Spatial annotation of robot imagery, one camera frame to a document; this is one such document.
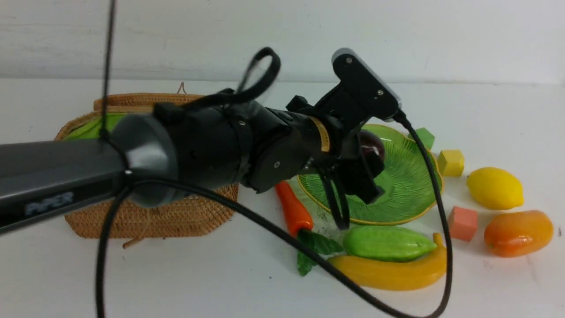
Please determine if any woven wicker basket green lining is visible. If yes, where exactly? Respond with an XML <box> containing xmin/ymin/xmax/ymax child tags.
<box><xmin>54</xmin><ymin>109</ymin><xmax>239</xmax><ymax>249</ymax></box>

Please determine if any yellow lemon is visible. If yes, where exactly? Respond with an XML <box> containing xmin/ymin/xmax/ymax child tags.
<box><xmin>466</xmin><ymin>167</ymin><xmax>524</xmax><ymax>211</ymax></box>

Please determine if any woven wicker basket lid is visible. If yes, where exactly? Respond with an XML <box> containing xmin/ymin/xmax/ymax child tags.
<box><xmin>106</xmin><ymin>81</ymin><xmax>204</xmax><ymax>113</ymax></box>

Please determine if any salmon orange foam cube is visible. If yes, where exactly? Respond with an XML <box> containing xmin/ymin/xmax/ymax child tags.
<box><xmin>448</xmin><ymin>205</ymin><xmax>478</xmax><ymax>243</ymax></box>

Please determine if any orange mango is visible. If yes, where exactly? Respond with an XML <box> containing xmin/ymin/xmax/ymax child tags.
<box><xmin>483</xmin><ymin>210</ymin><xmax>554</xmax><ymax>258</ymax></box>

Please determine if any yellow banana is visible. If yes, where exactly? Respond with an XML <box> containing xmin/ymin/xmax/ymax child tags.
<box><xmin>328</xmin><ymin>233</ymin><xmax>447</xmax><ymax>291</ymax></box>

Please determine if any green chayote gourd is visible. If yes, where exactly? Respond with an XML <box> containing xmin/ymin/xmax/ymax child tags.
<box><xmin>342</xmin><ymin>226</ymin><xmax>437</xmax><ymax>262</ymax></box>

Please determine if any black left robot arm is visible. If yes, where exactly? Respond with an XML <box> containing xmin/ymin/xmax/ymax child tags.
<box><xmin>1</xmin><ymin>85</ymin><xmax>398</xmax><ymax>233</ymax></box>

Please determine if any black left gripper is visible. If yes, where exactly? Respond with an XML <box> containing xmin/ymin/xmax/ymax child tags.
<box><xmin>286</xmin><ymin>96</ymin><xmax>384</xmax><ymax>204</ymax></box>

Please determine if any yellow foam cube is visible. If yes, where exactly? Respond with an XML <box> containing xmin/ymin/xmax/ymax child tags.
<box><xmin>437</xmin><ymin>149</ymin><xmax>465</xmax><ymax>177</ymax></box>

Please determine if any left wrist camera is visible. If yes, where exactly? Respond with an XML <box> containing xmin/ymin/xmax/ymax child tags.
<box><xmin>314</xmin><ymin>48</ymin><xmax>402</xmax><ymax>131</ymax></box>

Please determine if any green foam cube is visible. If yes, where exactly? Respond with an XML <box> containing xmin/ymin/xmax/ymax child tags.
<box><xmin>415</xmin><ymin>127</ymin><xmax>435</xmax><ymax>150</ymax></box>

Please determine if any black left camera cable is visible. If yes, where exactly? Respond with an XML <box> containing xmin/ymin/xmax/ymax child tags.
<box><xmin>95</xmin><ymin>0</ymin><xmax>453</xmax><ymax>318</ymax></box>

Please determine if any orange carrot with leaves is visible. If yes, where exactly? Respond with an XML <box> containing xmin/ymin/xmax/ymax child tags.
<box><xmin>275</xmin><ymin>181</ymin><xmax>343</xmax><ymax>265</ymax></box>

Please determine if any green leaf-shaped glass plate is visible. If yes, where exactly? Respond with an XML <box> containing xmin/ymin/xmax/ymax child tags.
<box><xmin>289</xmin><ymin>124</ymin><xmax>436</xmax><ymax>226</ymax></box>

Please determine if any dark purple round fruit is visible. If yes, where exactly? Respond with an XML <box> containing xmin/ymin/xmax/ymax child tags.
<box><xmin>358</xmin><ymin>129</ymin><xmax>386</xmax><ymax>161</ymax></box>

